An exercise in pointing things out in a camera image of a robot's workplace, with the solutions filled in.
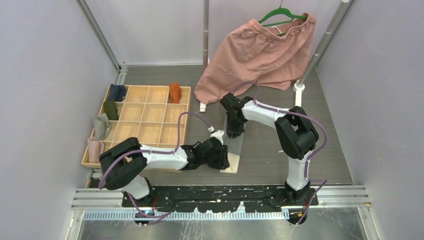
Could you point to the navy rolled underwear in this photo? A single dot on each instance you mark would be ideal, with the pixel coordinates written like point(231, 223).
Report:
point(117, 93)

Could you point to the pink rolled underwear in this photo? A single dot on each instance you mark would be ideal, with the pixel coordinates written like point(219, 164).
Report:
point(94, 148)

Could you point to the grey rolled underwear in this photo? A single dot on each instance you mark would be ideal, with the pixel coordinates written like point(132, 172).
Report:
point(101, 126)

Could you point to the green clothes hanger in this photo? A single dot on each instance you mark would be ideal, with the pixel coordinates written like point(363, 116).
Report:
point(280, 11)

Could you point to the orange white underwear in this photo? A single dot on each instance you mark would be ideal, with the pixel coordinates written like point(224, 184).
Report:
point(175, 93)

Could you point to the slotted aluminium cable duct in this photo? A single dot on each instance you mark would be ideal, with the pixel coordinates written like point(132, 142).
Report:
point(132, 214)

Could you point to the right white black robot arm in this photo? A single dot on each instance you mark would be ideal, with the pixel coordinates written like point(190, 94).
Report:
point(295, 131)

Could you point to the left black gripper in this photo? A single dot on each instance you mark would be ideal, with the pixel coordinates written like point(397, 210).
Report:
point(222, 163)

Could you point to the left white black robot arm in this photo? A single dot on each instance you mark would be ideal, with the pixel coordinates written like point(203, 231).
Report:
point(122, 164)

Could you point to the dark green rolled underwear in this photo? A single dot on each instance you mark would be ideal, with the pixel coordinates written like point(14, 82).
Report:
point(111, 110)

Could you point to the left aluminium frame post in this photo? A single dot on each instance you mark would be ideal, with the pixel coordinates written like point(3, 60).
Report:
point(120, 67)

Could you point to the wooden compartment tray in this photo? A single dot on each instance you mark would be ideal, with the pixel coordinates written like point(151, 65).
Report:
point(147, 114)

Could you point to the metal rack pole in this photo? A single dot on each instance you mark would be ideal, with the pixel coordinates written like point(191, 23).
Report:
point(339, 15)
point(205, 58)

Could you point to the grey underwear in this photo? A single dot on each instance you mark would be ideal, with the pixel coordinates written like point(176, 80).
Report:
point(101, 126)
point(234, 149)

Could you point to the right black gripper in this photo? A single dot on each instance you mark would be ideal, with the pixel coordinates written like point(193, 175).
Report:
point(231, 130)

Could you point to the pink shorts on hanger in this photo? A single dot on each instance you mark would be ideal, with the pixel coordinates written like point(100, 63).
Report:
point(272, 57)

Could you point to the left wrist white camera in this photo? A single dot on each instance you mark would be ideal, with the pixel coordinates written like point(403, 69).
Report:
point(218, 134)

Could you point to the centre metal rack pole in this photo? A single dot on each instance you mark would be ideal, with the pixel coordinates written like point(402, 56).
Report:
point(205, 58)

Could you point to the right metal rack pole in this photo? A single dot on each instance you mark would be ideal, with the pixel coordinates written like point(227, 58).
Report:
point(339, 15)

